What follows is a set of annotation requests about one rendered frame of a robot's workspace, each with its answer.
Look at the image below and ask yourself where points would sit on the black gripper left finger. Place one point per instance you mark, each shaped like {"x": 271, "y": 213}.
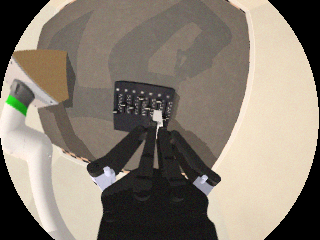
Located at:
{"x": 104, "y": 170}

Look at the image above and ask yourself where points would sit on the black lighting desk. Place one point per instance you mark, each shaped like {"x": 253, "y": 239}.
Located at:
{"x": 130, "y": 95}

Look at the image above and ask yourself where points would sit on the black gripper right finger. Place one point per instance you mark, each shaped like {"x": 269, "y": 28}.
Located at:
{"x": 192, "y": 165}

